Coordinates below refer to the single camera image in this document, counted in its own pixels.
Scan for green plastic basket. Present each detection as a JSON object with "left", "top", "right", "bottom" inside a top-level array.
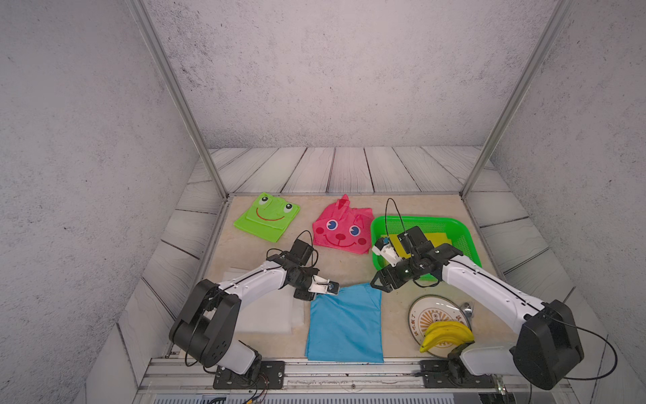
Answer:
[{"left": 371, "top": 215, "right": 482, "bottom": 288}]

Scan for yellow raincoat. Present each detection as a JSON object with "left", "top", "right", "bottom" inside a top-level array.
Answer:
[{"left": 391, "top": 232, "right": 453, "bottom": 259}]

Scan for white raincoat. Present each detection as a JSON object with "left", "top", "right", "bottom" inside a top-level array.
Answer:
[{"left": 220, "top": 264, "right": 304, "bottom": 334}]

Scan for blue raincoat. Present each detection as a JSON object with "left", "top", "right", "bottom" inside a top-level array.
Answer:
[{"left": 306, "top": 284, "right": 384, "bottom": 364}]

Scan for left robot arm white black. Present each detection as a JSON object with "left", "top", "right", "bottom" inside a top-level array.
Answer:
[{"left": 169, "top": 239, "right": 340, "bottom": 380}]

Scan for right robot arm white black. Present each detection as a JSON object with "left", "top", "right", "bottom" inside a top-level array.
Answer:
[{"left": 370, "top": 227, "right": 585, "bottom": 390}]

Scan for pink rabbit raincoat folded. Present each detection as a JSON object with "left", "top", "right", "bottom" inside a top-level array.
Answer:
[{"left": 312, "top": 195, "right": 374, "bottom": 254}]

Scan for green frog raincoat folded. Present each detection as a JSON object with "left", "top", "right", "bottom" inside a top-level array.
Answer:
[{"left": 234, "top": 193, "right": 300, "bottom": 242}]

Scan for round patterned plate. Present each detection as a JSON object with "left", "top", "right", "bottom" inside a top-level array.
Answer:
[{"left": 408, "top": 295, "right": 471, "bottom": 345}]

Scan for yellow bananas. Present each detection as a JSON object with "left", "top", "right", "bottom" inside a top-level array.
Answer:
[{"left": 419, "top": 321, "right": 474, "bottom": 353}]

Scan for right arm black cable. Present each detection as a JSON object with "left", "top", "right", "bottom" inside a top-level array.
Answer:
[{"left": 384, "top": 198, "right": 619, "bottom": 404}]

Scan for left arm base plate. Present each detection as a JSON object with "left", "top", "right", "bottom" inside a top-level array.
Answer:
[{"left": 213, "top": 360, "right": 285, "bottom": 390}]

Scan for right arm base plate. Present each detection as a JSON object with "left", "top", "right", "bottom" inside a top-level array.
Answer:
[{"left": 413, "top": 360, "right": 496, "bottom": 389}]

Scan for aluminium front rail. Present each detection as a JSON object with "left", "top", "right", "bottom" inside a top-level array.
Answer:
[{"left": 135, "top": 358, "right": 578, "bottom": 403}]

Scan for right frame post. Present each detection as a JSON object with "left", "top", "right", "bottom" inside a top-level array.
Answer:
[{"left": 459, "top": 0, "right": 573, "bottom": 200}]

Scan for frame post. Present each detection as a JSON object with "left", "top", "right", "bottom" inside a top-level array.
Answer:
[
  {"left": 459, "top": 0, "right": 573, "bottom": 200},
  {"left": 126, "top": 0, "right": 229, "bottom": 199}
]

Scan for left frame post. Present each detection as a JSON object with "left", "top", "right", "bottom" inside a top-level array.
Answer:
[{"left": 126, "top": 0, "right": 229, "bottom": 199}]

